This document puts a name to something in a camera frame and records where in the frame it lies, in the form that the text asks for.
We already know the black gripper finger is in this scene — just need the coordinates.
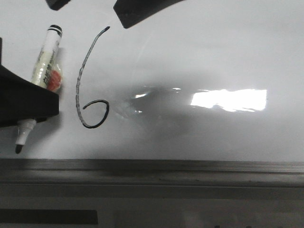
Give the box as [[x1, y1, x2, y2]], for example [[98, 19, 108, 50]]
[[0, 37, 60, 129], [113, 0, 180, 29]]

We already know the white black whiteboard marker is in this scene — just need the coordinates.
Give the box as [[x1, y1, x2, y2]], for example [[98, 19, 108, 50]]
[[15, 25, 62, 154]]

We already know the white whiteboard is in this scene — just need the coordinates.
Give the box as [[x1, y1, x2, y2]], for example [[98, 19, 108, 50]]
[[0, 0, 304, 162]]

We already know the grey metal whiteboard frame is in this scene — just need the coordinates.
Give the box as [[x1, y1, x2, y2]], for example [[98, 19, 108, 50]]
[[0, 159, 304, 187]]

